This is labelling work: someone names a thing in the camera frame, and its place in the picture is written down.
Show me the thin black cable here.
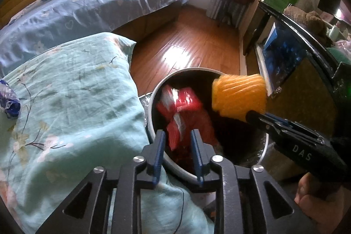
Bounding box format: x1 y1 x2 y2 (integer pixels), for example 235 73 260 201
173 187 185 234

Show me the brown teddy bear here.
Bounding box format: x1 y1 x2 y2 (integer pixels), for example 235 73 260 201
284 6 328 40

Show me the orange spiky ball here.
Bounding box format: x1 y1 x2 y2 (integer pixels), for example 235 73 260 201
211 73 268 121

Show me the red-orange foil wrapper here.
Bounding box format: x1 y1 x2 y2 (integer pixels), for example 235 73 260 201
166 109 218 151

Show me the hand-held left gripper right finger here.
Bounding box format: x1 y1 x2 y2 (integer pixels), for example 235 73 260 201
190 128 316 234

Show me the round white trash bin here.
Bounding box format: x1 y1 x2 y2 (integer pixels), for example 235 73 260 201
145 67 272 180

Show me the blue crumpled wrapper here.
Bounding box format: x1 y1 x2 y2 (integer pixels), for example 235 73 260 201
0 80 22 119

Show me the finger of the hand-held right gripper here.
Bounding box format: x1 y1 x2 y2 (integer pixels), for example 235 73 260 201
245 110 279 147
258 113 328 143

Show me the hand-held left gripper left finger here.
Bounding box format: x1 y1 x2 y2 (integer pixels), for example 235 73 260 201
36 130 167 234

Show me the bed with blue sheet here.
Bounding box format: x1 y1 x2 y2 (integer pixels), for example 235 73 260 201
0 0 190 78

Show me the person's right hand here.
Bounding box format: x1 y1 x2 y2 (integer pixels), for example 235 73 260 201
295 173 351 232

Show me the teal floral blanket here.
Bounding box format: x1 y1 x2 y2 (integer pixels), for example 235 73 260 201
0 32 214 234

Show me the black framed fish tank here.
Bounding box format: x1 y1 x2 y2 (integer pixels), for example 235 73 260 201
254 0 339 99

